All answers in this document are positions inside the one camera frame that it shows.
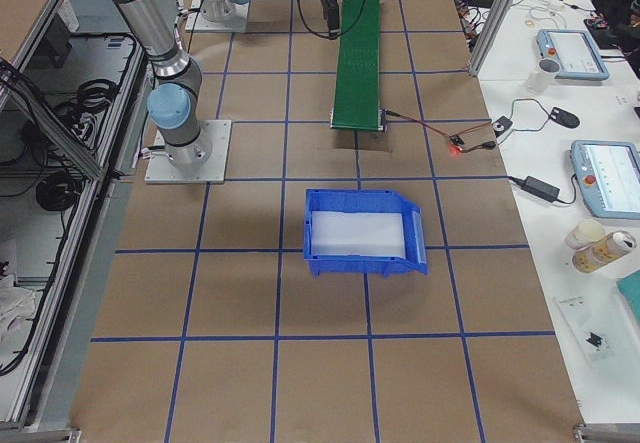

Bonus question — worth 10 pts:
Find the green conveyor belt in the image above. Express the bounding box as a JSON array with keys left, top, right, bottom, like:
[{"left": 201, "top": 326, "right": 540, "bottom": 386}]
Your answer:
[{"left": 331, "top": 0, "right": 385, "bottom": 131}]

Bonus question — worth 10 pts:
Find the small sensor circuit board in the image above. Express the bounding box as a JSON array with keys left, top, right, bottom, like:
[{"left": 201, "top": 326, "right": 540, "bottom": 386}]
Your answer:
[{"left": 448, "top": 134, "right": 465, "bottom": 151}]

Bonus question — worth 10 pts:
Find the blue plastic storage bin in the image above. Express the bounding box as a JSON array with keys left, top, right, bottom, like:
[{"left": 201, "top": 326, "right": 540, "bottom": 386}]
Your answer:
[{"left": 303, "top": 189, "right": 428, "bottom": 277}]

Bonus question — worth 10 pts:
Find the white mug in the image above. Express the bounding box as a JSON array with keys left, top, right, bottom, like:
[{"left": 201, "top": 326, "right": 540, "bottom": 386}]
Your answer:
[{"left": 525, "top": 58, "right": 561, "bottom": 94}]

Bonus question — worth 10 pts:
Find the far blue teach pendant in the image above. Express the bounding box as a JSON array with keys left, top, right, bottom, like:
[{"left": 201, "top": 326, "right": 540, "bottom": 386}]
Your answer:
[{"left": 536, "top": 29, "right": 610, "bottom": 81}]

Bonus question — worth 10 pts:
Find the blue teach pendant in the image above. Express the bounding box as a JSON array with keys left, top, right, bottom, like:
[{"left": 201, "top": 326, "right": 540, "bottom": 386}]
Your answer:
[
  {"left": 570, "top": 140, "right": 639, "bottom": 220},
  {"left": 536, "top": 29, "right": 610, "bottom": 81}
]

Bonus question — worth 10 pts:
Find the black power adapter brick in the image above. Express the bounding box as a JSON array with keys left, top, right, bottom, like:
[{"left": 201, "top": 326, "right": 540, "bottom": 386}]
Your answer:
[{"left": 521, "top": 176, "right": 560, "bottom": 203}]

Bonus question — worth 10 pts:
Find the near blue teach pendant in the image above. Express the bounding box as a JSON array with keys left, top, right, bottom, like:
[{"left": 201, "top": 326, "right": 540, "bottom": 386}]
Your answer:
[{"left": 570, "top": 140, "right": 639, "bottom": 220}]

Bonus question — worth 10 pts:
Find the beige paper cup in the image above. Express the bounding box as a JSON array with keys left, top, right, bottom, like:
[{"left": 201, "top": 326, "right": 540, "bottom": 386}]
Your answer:
[{"left": 565, "top": 218, "right": 606, "bottom": 250}]

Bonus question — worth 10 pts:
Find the yellow drink can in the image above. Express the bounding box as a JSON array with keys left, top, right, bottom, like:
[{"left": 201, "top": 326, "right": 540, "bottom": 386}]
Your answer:
[{"left": 572, "top": 230, "right": 637, "bottom": 273}]

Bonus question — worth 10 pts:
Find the white crumpled cloth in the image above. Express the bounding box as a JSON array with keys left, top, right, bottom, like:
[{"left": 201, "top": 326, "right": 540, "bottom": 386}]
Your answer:
[{"left": 0, "top": 240, "right": 39, "bottom": 344}]

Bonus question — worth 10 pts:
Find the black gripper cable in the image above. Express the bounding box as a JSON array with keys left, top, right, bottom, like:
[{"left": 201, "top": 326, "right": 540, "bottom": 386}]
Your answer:
[{"left": 294, "top": 0, "right": 341, "bottom": 40}]

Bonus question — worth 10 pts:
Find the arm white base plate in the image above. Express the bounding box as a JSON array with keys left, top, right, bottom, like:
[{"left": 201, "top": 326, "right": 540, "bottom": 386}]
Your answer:
[
  {"left": 145, "top": 120, "right": 232, "bottom": 184},
  {"left": 185, "top": 0, "right": 250, "bottom": 33}
]

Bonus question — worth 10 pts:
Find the aluminium frame post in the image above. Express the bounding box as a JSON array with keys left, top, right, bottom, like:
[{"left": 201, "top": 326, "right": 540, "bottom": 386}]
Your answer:
[{"left": 468, "top": 0, "right": 513, "bottom": 77}]

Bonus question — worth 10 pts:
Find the red black sensor wire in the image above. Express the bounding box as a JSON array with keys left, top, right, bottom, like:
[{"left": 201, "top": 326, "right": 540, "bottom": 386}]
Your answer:
[{"left": 382, "top": 108, "right": 497, "bottom": 155}]

